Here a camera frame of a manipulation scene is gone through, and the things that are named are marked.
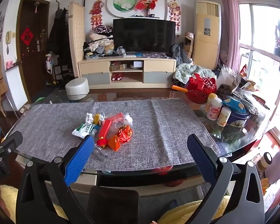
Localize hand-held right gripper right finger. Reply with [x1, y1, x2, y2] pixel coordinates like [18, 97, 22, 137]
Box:
[187, 134, 265, 224]

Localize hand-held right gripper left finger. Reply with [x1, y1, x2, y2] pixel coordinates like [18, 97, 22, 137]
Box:
[16, 135, 95, 224]

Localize white green packet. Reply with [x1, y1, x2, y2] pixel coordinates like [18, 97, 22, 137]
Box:
[72, 122, 95, 139]

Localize orange red wrapper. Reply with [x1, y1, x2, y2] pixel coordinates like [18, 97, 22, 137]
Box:
[108, 125, 133, 152]

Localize clear plastic bag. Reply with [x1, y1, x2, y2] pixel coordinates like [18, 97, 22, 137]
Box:
[107, 113, 132, 140]

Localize black trash bin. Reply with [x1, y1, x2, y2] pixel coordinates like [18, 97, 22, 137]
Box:
[87, 187, 140, 224]

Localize small clear plastic wrapper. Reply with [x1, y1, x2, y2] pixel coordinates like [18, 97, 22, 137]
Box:
[93, 145, 108, 161]

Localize red plastic tube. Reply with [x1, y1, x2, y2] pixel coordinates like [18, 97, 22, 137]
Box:
[96, 113, 124, 148]

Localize white bottle yellow label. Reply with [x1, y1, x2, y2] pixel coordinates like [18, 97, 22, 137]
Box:
[217, 107, 231, 127]

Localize white bottle pink label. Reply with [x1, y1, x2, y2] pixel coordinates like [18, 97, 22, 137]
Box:
[207, 97, 223, 121]

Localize white board easel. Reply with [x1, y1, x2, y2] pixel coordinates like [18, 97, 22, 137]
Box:
[5, 61, 28, 112]

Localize blue round tin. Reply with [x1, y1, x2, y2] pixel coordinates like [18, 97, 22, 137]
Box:
[226, 108, 251, 128]

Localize grey woven table mat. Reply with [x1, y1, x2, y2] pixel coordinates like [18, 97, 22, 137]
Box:
[10, 99, 221, 171]

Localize yellow fleece pants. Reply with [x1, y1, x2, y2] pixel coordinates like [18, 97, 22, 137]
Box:
[0, 184, 231, 224]

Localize white bottle yellow lid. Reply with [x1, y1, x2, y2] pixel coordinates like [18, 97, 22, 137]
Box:
[205, 93, 218, 113]

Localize brown lidded jar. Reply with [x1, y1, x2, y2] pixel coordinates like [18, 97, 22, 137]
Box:
[257, 152, 273, 173]

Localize blue tissue pack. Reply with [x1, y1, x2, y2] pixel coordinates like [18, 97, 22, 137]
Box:
[223, 97, 246, 113]

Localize red cutout basket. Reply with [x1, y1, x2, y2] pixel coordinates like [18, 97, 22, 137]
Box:
[185, 73, 217, 104]

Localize white round stool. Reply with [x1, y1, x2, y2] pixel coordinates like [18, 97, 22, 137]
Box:
[65, 77, 90, 101]

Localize pale purple container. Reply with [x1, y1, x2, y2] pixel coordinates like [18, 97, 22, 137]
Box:
[265, 148, 280, 185]

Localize dark brown door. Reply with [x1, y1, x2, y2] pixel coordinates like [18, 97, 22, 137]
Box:
[16, 0, 50, 97]

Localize white plastic bag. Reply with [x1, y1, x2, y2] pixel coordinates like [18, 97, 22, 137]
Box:
[217, 66, 241, 91]

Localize green floral cloth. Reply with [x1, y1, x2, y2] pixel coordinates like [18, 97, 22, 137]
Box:
[173, 63, 216, 84]

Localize red diamond door sign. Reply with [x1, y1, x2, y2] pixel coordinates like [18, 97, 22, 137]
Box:
[20, 27, 34, 46]

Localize cream television cabinet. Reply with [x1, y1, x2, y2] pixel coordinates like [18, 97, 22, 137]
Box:
[78, 54, 177, 89]

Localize grey bundled clothes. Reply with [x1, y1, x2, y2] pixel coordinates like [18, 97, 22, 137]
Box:
[171, 44, 192, 66]

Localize cream standing air conditioner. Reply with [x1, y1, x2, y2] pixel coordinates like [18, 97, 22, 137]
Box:
[192, 0, 222, 70]

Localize dark hanging coats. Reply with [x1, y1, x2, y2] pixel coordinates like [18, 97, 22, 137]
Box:
[47, 8, 73, 75]

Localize cardboard boxes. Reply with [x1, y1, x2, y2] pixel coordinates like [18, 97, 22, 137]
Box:
[183, 31, 195, 59]

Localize beige folding screen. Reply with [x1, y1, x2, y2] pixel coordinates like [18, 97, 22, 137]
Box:
[68, 1, 85, 78]

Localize pile of clothes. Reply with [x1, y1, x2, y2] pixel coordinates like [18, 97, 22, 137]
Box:
[83, 25, 113, 59]

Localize pink curtain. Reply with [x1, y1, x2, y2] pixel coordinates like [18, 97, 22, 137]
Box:
[218, 0, 242, 71]

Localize black television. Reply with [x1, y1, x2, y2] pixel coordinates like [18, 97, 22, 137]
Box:
[113, 18, 176, 54]

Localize large window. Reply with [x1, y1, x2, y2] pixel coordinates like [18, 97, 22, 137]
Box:
[233, 0, 280, 131]

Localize red flags with sunflower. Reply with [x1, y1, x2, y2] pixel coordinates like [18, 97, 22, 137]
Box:
[135, 0, 158, 17]

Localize round lotus wall picture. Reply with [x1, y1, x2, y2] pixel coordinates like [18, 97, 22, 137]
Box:
[107, 0, 139, 18]

